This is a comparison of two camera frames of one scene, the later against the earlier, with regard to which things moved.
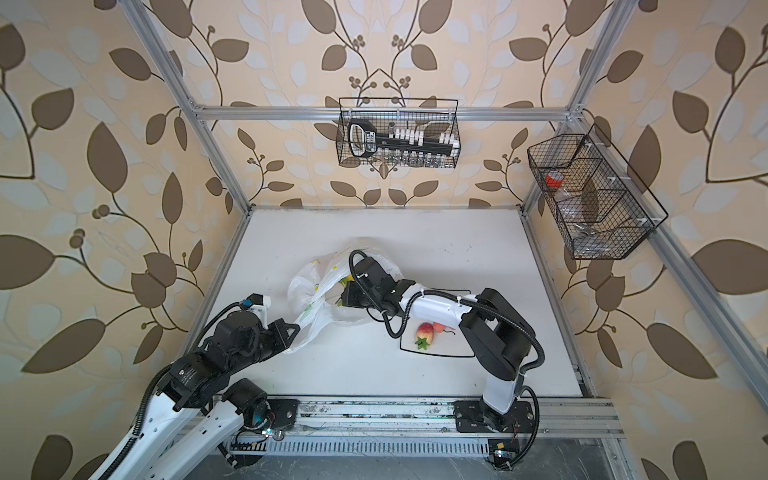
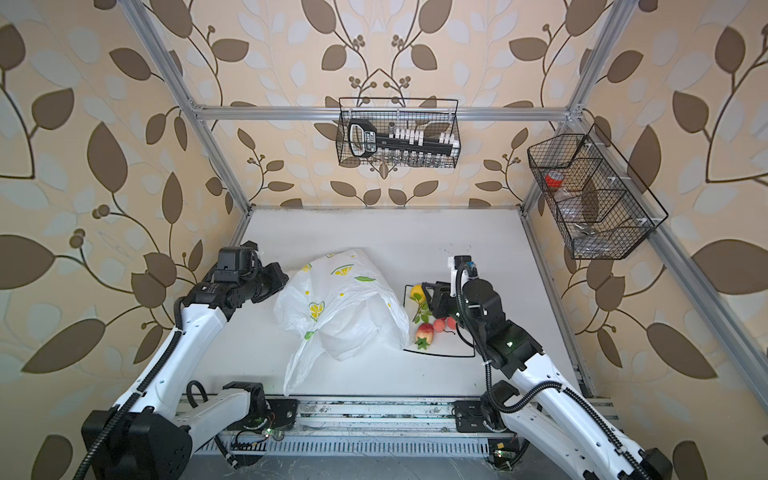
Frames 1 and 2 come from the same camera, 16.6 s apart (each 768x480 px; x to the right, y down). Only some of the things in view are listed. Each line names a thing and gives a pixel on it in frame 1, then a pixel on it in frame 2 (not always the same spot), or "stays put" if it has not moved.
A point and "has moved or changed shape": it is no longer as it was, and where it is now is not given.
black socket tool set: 400,146 stays put
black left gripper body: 262,348 to 260,284
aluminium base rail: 414,429 stays put
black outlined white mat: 451,342 stays put
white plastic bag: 315,296 has moved or changed shape
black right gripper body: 358,297 to 457,306
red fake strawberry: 424,335 stays put
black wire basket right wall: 598,201 stays put
